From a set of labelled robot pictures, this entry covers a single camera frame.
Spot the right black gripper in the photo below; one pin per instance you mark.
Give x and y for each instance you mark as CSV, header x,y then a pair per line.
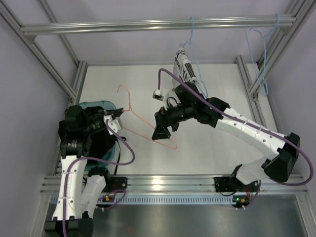
x,y
162,121

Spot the white black patterned garment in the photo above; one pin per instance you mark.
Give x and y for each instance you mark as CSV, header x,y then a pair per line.
x,y
183,68

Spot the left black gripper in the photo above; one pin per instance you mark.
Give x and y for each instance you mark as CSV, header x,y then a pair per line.
x,y
111,113

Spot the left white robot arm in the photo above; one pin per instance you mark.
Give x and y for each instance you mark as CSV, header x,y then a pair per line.
x,y
78,197

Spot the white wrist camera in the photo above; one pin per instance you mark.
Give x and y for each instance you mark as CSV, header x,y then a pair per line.
x,y
113,123
162,95

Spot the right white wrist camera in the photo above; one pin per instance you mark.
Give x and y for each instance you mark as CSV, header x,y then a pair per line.
x,y
162,95

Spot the aluminium frame posts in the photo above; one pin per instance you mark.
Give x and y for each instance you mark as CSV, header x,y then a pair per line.
x,y
73,92
278,94

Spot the left aluminium frame posts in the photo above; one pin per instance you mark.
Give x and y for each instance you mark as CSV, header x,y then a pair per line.
x,y
73,92

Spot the middle blue wire hanger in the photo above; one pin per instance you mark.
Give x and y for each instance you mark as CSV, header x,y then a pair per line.
x,y
200,83

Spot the white slotted cable duct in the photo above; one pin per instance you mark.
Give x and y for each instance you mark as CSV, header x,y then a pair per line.
x,y
130,199

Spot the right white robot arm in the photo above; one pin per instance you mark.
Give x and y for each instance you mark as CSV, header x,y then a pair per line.
x,y
279,157

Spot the right aluminium frame posts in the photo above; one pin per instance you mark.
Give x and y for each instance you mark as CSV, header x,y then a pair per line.
x,y
278,94

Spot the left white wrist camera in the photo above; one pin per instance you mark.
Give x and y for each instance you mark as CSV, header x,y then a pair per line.
x,y
113,123

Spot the aluminium hanging rail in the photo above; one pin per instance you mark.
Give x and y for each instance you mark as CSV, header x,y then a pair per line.
x,y
284,20

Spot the pink wire hanger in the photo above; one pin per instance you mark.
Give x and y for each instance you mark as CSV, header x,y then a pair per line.
x,y
130,109

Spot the teal plastic basket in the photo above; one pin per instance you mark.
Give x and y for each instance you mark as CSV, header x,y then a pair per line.
x,y
106,105

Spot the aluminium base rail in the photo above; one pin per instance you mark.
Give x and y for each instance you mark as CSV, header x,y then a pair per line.
x,y
174,184

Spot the black trousers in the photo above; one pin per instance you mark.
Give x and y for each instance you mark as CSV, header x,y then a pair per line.
x,y
83,132

